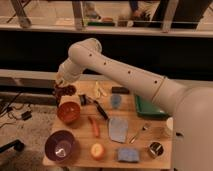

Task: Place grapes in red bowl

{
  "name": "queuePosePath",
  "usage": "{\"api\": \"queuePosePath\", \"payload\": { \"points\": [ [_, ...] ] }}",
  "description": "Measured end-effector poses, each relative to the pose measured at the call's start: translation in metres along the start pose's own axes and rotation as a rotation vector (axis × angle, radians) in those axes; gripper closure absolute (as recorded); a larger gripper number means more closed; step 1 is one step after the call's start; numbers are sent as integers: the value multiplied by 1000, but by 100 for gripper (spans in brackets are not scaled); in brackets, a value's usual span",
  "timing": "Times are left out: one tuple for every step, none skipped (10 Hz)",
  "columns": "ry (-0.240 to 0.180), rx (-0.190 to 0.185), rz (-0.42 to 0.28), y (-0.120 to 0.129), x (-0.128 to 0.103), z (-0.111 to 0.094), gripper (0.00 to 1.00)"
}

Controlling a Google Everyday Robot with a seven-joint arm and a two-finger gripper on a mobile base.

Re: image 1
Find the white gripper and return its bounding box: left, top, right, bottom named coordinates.
left=55, top=70, right=74, bottom=86

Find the dark red grape bunch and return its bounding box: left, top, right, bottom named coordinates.
left=54, top=85, right=76, bottom=98

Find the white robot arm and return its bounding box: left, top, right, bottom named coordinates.
left=56, top=38, right=213, bottom=171

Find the red bowl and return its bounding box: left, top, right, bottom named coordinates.
left=57, top=95, right=80, bottom=124

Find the purple bowl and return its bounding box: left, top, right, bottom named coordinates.
left=44, top=130, right=76, bottom=163

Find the peeled banana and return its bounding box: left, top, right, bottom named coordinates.
left=94, top=81, right=107, bottom=99

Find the black power adapter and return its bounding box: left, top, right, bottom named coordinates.
left=21, top=111, right=32, bottom=121

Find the black rectangular block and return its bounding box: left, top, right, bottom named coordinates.
left=111, top=87, right=130, bottom=94

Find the small blue cloth piece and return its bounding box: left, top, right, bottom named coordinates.
left=110, top=94, right=122, bottom=109

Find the orange carrot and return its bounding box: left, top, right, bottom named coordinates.
left=88, top=116, right=100, bottom=138

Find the grey blue cloth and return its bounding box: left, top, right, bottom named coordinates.
left=108, top=117, right=128, bottom=143

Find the red yellow apple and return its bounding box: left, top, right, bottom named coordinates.
left=90, top=143, right=105, bottom=160

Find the black chair base leg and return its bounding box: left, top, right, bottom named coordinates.
left=0, top=140, right=25, bottom=153

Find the green tray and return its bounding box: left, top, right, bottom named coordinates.
left=134, top=95, right=168, bottom=119

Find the blue sponge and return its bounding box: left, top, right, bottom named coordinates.
left=117, top=147, right=140, bottom=163

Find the white cup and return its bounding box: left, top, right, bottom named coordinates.
left=165, top=117, right=173, bottom=136

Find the silver metal can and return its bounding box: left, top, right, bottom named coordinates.
left=148, top=142, right=164, bottom=158

